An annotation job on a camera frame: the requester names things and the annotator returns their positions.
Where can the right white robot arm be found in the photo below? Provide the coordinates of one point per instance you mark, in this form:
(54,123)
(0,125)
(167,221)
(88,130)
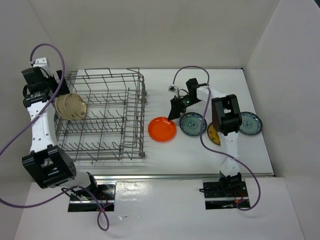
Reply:
(226,120)

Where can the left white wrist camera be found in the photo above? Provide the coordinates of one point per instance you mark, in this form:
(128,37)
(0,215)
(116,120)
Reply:
(40,62)

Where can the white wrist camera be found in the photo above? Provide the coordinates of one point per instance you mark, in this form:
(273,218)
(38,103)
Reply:
(40,62)
(174,89)

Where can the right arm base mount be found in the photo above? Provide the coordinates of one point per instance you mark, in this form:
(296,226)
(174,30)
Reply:
(215,199)

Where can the orange plate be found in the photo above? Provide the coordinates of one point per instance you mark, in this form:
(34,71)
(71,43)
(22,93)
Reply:
(160,129)

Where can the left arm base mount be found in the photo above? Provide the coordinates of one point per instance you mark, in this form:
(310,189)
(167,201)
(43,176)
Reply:
(105,194)

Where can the grey wire dish rack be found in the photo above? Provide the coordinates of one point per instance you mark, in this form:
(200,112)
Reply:
(113,125)

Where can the cream plate small motifs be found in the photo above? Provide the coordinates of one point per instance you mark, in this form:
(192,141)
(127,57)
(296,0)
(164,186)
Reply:
(74,107)

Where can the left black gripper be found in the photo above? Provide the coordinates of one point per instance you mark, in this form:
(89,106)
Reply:
(64,89)

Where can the blue patterned plate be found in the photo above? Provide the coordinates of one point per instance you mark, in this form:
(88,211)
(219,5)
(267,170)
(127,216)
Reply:
(251,125)
(190,124)

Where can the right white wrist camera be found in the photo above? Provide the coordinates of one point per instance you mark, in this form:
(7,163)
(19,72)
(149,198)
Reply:
(174,89)

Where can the cream plate green patch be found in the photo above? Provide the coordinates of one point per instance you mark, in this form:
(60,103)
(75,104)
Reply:
(60,107)

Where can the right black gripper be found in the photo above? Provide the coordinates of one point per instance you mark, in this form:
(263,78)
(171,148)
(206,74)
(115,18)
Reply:
(177,108)

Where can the yellow patterned plate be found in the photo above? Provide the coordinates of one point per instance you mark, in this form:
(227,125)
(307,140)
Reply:
(213,134)

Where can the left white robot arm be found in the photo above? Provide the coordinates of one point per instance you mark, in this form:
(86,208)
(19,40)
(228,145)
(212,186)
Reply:
(47,163)

